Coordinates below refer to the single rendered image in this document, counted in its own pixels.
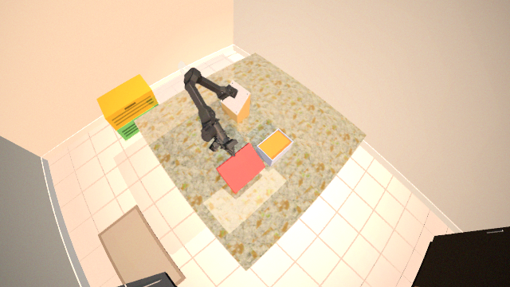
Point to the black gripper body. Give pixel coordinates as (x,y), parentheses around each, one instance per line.
(227,142)

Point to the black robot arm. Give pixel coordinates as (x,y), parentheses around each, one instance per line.
(210,125)

